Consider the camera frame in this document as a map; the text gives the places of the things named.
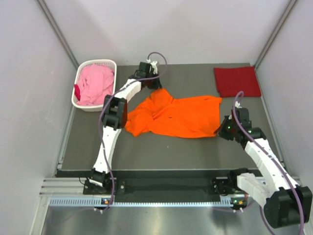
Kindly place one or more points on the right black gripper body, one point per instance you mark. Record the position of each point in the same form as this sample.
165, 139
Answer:
234, 128

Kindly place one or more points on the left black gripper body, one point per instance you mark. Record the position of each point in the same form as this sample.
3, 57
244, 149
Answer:
152, 76

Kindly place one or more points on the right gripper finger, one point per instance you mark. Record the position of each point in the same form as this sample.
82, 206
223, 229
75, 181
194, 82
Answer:
226, 122
222, 132

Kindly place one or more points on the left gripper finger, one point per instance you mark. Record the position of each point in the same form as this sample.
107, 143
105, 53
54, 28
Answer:
148, 83
157, 84

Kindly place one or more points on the orange t shirt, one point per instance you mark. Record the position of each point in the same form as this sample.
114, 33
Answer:
190, 118

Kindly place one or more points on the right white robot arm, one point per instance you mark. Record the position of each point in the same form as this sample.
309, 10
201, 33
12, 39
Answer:
284, 202

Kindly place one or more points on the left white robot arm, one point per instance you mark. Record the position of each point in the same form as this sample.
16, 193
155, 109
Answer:
112, 120

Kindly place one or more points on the folded red t shirt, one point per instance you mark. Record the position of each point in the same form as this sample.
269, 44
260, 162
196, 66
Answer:
230, 81

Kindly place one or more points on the white plastic laundry basket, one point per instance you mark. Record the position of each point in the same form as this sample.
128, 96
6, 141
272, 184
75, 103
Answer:
107, 62

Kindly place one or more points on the pink t shirt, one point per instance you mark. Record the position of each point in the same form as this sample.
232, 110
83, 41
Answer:
95, 82

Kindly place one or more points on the dark red cloth in basket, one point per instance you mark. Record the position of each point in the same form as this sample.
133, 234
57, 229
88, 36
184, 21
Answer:
77, 92

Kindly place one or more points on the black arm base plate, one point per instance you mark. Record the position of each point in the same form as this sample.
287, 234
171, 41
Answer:
124, 186

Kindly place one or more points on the aluminium frame rail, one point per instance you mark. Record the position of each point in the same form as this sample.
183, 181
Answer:
63, 186

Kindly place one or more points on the grey slotted cable duct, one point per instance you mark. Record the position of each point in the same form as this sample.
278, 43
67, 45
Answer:
102, 202

